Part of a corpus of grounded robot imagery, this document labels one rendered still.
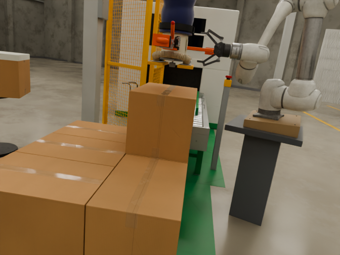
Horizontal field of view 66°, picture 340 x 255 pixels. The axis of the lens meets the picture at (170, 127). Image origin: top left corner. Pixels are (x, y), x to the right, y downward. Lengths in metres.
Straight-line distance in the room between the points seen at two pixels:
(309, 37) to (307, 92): 0.34
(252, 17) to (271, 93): 11.69
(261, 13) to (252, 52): 11.99
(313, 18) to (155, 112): 1.11
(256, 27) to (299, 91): 11.63
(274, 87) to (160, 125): 0.85
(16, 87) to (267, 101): 2.21
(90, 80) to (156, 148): 1.68
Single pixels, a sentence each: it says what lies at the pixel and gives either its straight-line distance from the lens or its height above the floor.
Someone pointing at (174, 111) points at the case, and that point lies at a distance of 1.55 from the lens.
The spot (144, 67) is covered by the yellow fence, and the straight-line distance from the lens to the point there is 3.00.
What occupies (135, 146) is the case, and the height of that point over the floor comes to 0.60.
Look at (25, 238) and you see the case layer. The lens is 1.40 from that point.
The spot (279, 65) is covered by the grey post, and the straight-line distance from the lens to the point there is 5.19.
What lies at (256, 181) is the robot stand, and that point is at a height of 0.34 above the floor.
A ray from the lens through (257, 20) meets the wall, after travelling 13.49.
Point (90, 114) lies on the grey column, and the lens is 3.18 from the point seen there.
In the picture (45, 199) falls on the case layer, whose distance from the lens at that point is 1.24.
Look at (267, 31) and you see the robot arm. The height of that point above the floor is 1.38.
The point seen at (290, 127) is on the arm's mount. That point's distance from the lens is 1.87.
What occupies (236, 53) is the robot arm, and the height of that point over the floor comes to 1.22.
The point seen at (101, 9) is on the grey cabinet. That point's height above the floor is 1.55.
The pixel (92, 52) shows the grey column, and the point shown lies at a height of 1.11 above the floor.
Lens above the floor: 1.17
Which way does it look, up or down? 15 degrees down
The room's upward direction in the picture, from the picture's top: 7 degrees clockwise
